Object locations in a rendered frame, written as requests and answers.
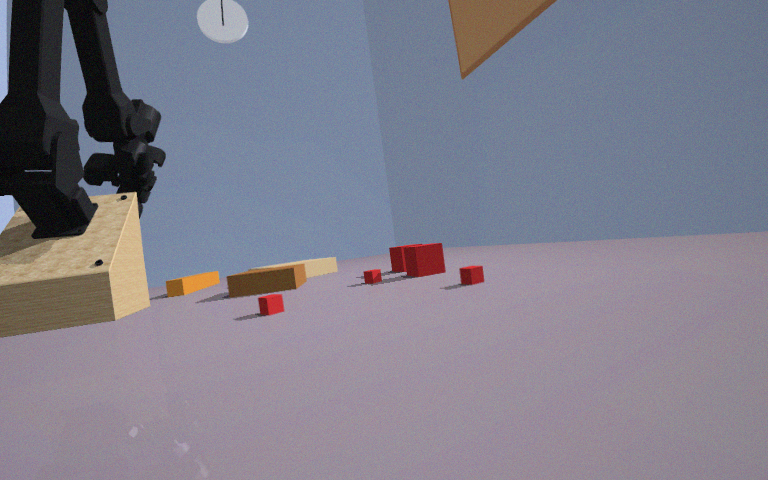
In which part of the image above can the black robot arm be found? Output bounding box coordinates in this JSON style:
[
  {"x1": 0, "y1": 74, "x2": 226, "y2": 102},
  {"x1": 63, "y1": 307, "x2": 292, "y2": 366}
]
[{"x1": 0, "y1": 0, "x2": 161, "y2": 239}]

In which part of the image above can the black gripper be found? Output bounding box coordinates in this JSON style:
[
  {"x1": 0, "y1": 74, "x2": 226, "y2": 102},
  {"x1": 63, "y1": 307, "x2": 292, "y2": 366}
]
[{"x1": 113, "y1": 145, "x2": 166, "y2": 219}]

